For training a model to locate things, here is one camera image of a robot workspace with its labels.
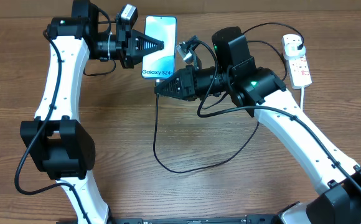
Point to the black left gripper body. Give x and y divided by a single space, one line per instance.
122 41

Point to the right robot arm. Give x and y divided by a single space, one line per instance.
263 95

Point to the blue Galaxy smartphone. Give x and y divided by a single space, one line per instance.
160 64

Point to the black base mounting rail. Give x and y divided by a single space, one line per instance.
248 219

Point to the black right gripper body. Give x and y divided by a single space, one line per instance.
190 91

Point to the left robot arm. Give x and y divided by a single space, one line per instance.
55 140

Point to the white charger plug adapter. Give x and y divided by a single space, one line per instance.
291 52

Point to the white power strip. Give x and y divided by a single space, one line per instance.
298 69

